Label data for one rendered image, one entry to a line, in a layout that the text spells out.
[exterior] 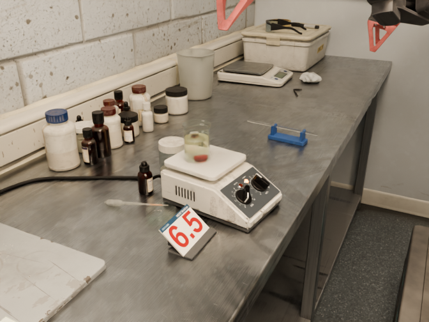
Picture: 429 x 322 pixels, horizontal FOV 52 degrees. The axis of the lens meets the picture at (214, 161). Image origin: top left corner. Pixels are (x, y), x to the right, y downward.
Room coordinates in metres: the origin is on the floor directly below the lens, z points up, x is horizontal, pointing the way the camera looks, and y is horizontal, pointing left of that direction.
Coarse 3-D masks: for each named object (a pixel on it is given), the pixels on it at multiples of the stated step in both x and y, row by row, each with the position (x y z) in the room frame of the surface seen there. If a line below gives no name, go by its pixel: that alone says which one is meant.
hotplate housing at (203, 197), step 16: (176, 176) 0.73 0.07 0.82; (192, 176) 0.72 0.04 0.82; (224, 176) 0.72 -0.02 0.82; (176, 192) 0.72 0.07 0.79; (192, 192) 0.70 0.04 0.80; (208, 192) 0.68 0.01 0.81; (192, 208) 0.71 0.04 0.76; (208, 208) 0.68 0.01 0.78; (224, 208) 0.66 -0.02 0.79; (272, 208) 0.71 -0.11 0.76; (240, 224) 0.64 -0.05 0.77; (256, 224) 0.66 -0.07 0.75
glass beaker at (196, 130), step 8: (192, 120) 0.79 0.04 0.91; (200, 120) 0.79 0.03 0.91; (208, 120) 0.78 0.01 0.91; (184, 128) 0.75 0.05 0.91; (192, 128) 0.78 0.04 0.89; (200, 128) 0.79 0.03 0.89; (208, 128) 0.74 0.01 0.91; (184, 136) 0.75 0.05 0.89; (192, 136) 0.74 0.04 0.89; (200, 136) 0.74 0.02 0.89; (208, 136) 0.75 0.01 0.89; (184, 144) 0.75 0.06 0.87; (192, 144) 0.74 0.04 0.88; (200, 144) 0.74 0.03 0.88; (208, 144) 0.75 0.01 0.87; (184, 152) 0.75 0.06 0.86; (192, 152) 0.74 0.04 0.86; (200, 152) 0.74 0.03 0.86; (208, 152) 0.75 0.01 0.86; (192, 160) 0.74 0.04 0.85; (200, 160) 0.74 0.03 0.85
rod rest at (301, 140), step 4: (276, 124) 1.09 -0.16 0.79; (272, 128) 1.07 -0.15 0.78; (276, 128) 1.09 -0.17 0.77; (272, 132) 1.07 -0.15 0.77; (276, 132) 1.10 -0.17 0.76; (300, 132) 1.03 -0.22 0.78; (268, 136) 1.07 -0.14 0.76; (272, 136) 1.07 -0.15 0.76; (276, 136) 1.07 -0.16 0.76; (280, 136) 1.07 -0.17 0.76; (284, 136) 1.07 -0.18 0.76; (288, 136) 1.07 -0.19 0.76; (292, 136) 1.07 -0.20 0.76; (296, 136) 1.07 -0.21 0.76; (300, 136) 1.03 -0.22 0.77; (304, 136) 1.05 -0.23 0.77; (276, 140) 1.06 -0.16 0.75; (280, 140) 1.06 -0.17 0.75; (284, 140) 1.05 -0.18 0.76; (288, 140) 1.05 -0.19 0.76; (292, 140) 1.04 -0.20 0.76; (296, 140) 1.04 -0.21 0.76; (300, 140) 1.03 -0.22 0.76; (304, 140) 1.04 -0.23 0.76; (296, 144) 1.03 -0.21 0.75; (300, 144) 1.03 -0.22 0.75; (304, 144) 1.03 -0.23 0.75
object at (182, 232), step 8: (184, 216) 0.65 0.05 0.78; (192, 216) 0.66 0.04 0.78; (176, 224) 0.62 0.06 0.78; (184, 224) 0.63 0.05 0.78; (192, 224) 0.64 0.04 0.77; (200, 224) 0.65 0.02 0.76; (168, 232) 0.60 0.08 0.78; (176, 232) 0.61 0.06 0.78; (184, 232) 0.62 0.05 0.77; (192, 232) 0.62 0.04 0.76; (200, 232) 0.63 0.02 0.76; (176, 240) 0.59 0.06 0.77; (184, 240) 0.60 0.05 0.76; (192, 240) 0.61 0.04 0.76; (184, 248) 0.59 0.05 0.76
